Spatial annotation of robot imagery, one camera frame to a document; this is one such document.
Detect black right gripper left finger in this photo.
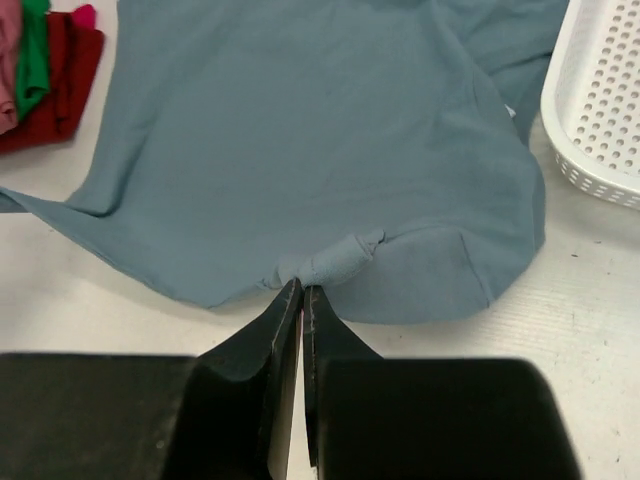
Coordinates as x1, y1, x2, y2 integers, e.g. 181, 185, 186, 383
175, 280, 303, 479

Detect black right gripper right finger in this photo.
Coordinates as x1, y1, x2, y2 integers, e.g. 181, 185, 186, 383
302, 286, 382, 468

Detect blue t shirt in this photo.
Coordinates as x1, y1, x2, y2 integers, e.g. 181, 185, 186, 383
1, 1, 567, 324

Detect white perforated plastic basket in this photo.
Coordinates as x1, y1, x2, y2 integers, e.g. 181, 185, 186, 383
540, 0, 640, 209

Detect dark red folded t shirt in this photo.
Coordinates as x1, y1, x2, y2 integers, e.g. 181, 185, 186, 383
1, 10, 105, 154

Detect magenta folded t shirt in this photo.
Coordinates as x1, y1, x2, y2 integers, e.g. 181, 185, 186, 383
70, 4, 97, 30

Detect green folded t shirt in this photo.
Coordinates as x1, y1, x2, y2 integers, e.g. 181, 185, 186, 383
15, 0, 50, 121

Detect pink folded t shirt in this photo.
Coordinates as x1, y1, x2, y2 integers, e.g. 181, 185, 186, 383
1, 0, 23, 134

